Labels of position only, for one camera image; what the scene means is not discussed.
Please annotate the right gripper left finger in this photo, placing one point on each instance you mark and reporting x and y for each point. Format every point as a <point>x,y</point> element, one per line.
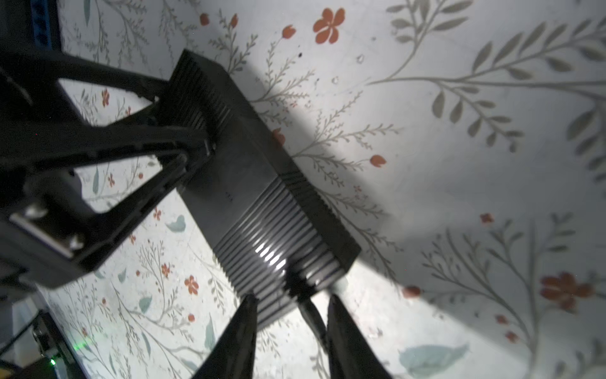
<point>234,354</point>

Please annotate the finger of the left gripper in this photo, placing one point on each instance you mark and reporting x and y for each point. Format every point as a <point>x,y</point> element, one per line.
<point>36,64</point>

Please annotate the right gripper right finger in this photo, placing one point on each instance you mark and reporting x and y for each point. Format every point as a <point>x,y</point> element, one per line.
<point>349,353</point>

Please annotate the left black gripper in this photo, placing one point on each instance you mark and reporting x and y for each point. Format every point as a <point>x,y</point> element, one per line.
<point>49,234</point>

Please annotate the floral table mat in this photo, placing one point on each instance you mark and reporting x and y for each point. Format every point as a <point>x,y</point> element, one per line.
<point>462,143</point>

